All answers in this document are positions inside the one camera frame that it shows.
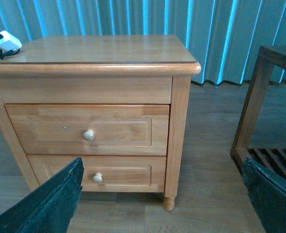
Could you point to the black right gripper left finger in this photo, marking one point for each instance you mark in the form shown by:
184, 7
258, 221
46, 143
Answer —
50, 207

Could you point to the light wooden nightstand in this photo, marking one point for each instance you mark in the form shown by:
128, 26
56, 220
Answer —
102, 70

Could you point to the drawer round knob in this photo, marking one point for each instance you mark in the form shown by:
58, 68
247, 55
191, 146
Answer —
89, 135
98, 178

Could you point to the wooden drawer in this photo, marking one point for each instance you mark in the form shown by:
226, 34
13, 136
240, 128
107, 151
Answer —
119, 173
57, 129

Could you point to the upper drawer round knob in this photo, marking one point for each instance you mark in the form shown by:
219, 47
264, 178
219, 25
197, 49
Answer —
89, 135

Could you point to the white charger with black cable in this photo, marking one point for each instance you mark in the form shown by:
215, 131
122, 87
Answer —
9, 45

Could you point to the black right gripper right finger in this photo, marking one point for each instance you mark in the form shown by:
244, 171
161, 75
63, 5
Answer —
267, 193

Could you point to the lower drawer round knob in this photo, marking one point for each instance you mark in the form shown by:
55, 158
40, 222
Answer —
98, 178

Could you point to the pale green pleated curtain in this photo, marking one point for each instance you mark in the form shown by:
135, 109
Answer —
223, 35

